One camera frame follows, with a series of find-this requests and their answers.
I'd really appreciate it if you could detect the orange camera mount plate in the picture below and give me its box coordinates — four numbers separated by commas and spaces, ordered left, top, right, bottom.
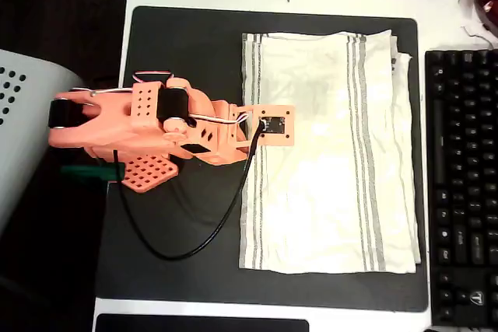
229, 104, 296, 149

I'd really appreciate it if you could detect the white crumpled tissue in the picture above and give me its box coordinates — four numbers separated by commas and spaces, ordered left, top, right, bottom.
458, 0, 498, 44

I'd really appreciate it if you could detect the black camera cable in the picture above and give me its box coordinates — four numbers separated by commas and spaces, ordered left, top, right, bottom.
112, 120, 268, 261

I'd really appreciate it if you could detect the black flat device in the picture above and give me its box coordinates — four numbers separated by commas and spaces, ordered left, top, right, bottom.
95, 313, 310, 332

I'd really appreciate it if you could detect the black desk mat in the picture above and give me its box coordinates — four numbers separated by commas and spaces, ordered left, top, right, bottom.
94, 5, 431, 313

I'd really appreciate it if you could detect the white perforated chair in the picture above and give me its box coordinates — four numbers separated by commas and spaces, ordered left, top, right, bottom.
0, 48, 89, 234

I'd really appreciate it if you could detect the white striped dish towel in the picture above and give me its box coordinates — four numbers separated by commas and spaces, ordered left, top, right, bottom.
237, 30, 423, 275

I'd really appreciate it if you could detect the green table clamp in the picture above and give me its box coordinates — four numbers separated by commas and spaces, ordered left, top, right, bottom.
60, 163, 126, 184

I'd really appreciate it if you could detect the black keyboard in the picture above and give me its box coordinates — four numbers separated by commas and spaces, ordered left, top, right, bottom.
423, 48, 498, 329

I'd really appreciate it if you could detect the white red servo wire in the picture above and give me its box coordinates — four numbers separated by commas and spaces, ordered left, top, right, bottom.
188, 113, 251, 126
92, 70, 174, 96

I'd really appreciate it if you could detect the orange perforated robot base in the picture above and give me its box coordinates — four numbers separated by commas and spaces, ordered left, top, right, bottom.
119, 152, 181, 195

